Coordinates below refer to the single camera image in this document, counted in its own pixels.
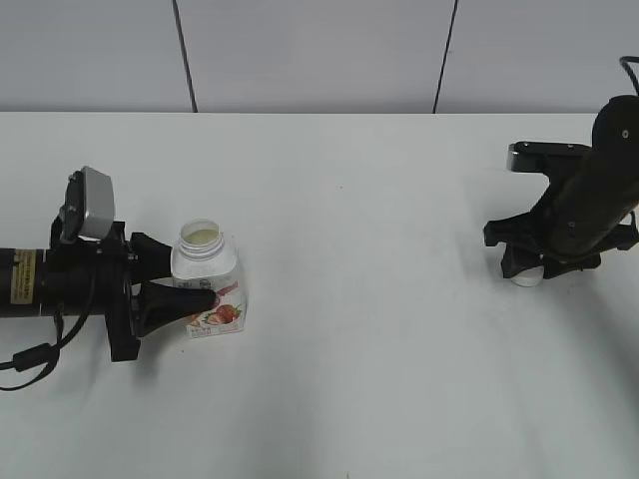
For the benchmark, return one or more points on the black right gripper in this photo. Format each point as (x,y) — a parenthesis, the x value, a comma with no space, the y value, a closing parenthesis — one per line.
(563,236)

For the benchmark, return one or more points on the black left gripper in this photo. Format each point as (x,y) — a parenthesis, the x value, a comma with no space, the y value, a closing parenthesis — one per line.
(85,277)

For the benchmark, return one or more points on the white bottle cap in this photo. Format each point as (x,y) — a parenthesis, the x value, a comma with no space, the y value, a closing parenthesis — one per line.
(529,277)

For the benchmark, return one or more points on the white strawberry yogurt bottle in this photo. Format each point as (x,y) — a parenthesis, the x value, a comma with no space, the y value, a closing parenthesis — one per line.
(205,258)

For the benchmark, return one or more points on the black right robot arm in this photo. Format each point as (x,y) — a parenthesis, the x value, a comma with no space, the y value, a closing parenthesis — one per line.
(610,169)

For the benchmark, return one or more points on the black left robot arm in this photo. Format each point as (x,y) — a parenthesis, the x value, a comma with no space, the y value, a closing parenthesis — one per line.
(22,290)

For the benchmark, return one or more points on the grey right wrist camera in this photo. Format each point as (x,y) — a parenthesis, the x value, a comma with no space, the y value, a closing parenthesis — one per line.
(548,159)

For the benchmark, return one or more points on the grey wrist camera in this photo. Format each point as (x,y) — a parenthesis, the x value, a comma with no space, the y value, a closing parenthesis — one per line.
(88,210)
(548,159)

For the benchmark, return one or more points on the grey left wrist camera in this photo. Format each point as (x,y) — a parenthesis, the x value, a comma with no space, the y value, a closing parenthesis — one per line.
(88,210)

